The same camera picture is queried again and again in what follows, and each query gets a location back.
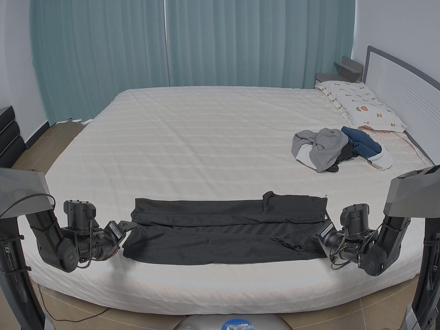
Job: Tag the grey bedside table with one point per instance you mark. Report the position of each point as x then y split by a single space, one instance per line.
347 68

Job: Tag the white printed pillow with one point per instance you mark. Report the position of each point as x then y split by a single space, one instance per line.
361 105

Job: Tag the black T-shirt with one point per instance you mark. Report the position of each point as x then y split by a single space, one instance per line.
223 239

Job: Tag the pile of clothes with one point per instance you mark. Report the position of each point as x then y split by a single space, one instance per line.
323 146

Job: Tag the black chest of drawers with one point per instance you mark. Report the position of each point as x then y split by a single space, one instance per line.
10 136

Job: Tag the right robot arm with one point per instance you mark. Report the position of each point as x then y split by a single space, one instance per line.
392 239

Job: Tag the blue-green curtain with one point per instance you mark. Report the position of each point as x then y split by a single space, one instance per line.
99 46
257 33

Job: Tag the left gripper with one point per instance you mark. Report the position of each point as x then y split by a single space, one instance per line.
106 241

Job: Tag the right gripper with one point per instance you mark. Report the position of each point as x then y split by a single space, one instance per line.
333 239

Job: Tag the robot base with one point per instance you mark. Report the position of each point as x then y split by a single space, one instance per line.
206 323

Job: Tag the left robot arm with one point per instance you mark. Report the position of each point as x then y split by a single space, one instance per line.
48 239

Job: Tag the bed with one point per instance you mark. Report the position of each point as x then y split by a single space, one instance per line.
206 132

